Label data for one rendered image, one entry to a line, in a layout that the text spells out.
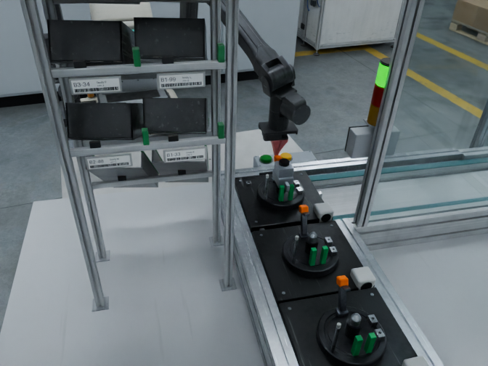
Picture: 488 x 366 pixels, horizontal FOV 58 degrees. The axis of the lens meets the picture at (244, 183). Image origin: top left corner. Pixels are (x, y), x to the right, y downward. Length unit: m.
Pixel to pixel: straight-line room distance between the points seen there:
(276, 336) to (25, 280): 0.68
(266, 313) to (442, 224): 0.65
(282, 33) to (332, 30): 1.06
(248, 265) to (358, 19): 4.74
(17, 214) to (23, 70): 1.59
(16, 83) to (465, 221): 3.68
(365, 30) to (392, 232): 4.55
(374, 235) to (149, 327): 0.66
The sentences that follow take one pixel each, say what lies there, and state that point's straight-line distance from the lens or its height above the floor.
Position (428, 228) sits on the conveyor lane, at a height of 0.92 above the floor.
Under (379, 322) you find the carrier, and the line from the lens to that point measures 1.04.
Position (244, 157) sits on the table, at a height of 0.86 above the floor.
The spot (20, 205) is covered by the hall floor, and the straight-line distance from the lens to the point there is 3.09.
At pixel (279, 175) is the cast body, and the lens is 1.24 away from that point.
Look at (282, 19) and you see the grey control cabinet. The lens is 4.54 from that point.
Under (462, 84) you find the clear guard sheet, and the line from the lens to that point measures 1.18.
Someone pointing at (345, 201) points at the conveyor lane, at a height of 0.92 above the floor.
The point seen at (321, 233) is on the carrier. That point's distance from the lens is 1.21.
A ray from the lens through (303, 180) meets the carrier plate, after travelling 1.40.
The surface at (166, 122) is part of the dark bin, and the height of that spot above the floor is 1.33.
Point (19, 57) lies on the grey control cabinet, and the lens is 4.21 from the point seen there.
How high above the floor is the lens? 1.76
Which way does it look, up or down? 35 degrees down
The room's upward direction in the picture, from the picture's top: 2 degrees clockwise
